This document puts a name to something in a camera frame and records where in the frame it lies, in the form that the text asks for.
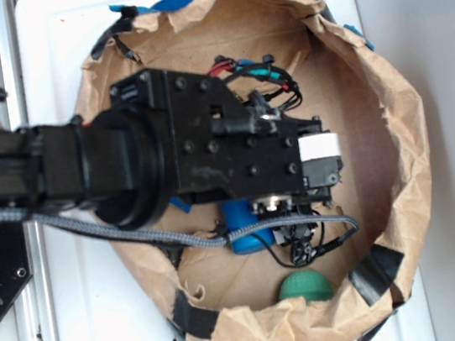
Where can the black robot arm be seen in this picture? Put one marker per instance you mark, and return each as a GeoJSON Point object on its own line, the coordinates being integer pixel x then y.
{"type": "Point", "coordinates": [116, 166]}

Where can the aluminium frame rail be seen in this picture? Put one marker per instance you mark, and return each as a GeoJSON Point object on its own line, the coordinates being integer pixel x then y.
{"type": "Point", "coordinates": [33, 308]}

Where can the blue sponge block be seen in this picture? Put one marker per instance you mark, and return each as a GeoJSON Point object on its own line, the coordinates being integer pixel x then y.
{"type": "Point", "coordinates": [180, 204]}

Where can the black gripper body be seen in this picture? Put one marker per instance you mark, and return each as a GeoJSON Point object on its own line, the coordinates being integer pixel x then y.
{"type": "Point", "coordinates": [225, 149]}

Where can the blue plastic bottle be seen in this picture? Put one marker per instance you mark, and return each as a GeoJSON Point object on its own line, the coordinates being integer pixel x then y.
{"type": "Point", "coordinates": [238, 215]}

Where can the brown paper bag bin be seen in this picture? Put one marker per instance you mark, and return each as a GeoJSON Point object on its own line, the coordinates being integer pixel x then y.
{"type": "Point", "coordinates": [216, 295]}

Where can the green ball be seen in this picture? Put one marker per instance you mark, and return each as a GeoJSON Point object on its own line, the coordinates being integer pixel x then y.
{"type": "Point", "coordinates": [309, 284]}

